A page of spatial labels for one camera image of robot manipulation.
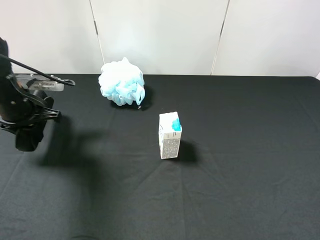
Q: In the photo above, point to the light blue bath loofah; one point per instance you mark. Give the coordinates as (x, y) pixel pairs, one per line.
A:
(122, 83)

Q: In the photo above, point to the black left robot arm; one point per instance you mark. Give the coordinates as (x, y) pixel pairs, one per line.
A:
(3, 60)

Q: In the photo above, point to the black tablecloth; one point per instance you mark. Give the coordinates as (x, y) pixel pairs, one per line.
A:
(248, 166)

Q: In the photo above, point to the white blue carton box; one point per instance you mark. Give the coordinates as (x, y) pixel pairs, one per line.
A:
(169, 135)

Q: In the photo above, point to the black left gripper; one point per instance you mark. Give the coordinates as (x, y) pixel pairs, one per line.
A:
(24, 103)

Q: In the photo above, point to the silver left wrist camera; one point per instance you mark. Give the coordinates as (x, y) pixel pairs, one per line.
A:
(38, 82)

